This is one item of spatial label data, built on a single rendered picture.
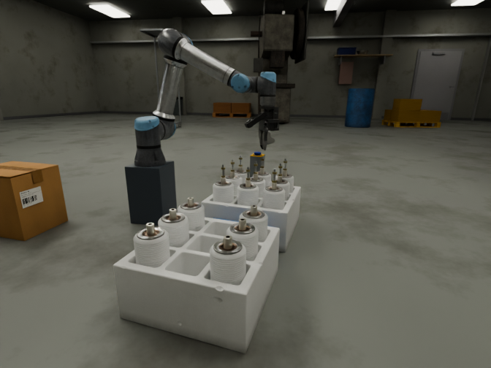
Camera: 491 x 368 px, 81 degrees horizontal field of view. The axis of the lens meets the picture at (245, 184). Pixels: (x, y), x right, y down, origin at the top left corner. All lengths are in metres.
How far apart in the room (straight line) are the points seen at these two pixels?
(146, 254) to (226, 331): 0.29
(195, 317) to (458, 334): 0.73
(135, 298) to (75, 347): 0.18
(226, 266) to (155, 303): 0.24
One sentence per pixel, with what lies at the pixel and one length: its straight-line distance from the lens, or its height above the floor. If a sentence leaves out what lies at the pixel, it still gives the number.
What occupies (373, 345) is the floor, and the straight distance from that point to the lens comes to 0.94.
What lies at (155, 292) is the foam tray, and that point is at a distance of 0.86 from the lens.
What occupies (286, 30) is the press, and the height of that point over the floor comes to 2.19.
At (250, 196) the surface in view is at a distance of 1.25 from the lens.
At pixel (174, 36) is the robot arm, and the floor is 0.88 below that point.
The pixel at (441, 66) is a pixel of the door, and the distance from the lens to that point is 11.69.
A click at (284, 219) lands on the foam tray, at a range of 1.20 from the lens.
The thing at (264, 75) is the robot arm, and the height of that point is 0.73.
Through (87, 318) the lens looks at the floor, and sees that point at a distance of 1.04.
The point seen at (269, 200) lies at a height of 0.21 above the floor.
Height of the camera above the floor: 0.63
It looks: 17 degrees down
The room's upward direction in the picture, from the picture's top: 1 degrees clockwise
